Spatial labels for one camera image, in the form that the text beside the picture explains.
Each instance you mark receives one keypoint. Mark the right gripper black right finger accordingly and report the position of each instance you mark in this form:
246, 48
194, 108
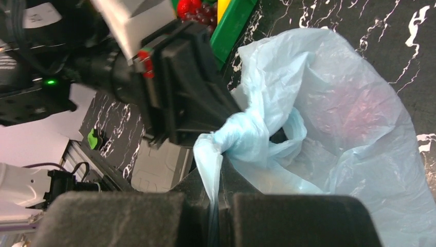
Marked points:
250, 218

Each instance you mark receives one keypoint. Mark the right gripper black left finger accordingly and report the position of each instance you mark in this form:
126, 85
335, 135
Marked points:
179, 217

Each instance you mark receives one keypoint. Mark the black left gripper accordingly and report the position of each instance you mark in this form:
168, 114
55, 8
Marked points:
173, 82

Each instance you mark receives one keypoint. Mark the light blue plastic bag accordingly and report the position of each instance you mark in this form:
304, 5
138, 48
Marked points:
318, 119

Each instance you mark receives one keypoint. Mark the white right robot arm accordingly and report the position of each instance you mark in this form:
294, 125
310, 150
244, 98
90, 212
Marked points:
35, 188

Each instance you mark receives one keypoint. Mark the dark fake grapes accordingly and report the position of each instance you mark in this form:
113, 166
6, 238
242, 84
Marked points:
203, 12

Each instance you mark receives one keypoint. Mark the green plastic fruit crate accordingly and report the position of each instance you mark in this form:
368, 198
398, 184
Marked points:
229, 27

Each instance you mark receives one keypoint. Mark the green bone-shaped toy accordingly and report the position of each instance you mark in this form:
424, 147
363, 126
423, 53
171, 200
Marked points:
94, 139

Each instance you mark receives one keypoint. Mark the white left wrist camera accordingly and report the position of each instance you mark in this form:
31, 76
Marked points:
130, 21

